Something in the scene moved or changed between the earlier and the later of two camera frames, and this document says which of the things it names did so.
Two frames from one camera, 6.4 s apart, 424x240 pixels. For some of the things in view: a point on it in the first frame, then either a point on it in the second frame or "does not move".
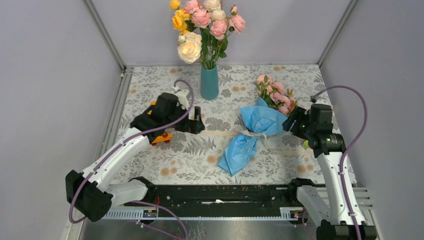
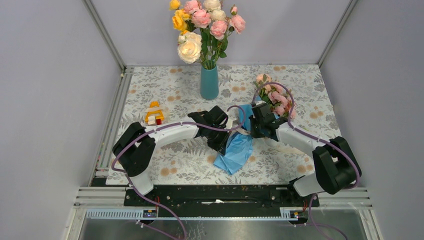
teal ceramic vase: x=209 y=83 does not move
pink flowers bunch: x=276 y=97 does not move
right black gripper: x=297 y=113 to x=254 y=133
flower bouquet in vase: x=205 y=26 does not move
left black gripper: x=193 y=126 to x=220 y=147
